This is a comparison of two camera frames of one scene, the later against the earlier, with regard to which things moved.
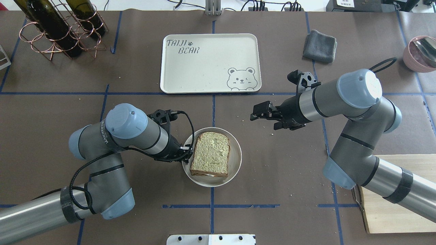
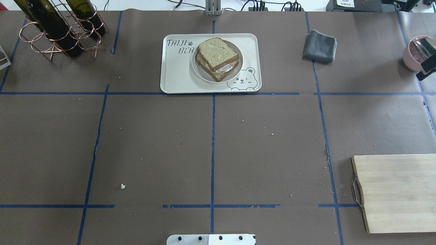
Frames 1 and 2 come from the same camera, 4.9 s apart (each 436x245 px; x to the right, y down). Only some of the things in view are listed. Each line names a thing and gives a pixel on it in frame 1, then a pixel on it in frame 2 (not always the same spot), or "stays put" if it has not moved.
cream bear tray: (207, 63) stays put
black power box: (354, 5) stays put
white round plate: (216, 157) -> (217, 58)
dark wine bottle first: (43, 14) stays put
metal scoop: (427, 45) stays put
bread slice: (211, 154) -> (217, 52)
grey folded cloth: (319, 47) stays put
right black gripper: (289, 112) -> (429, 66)
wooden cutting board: (383, 216) stays put
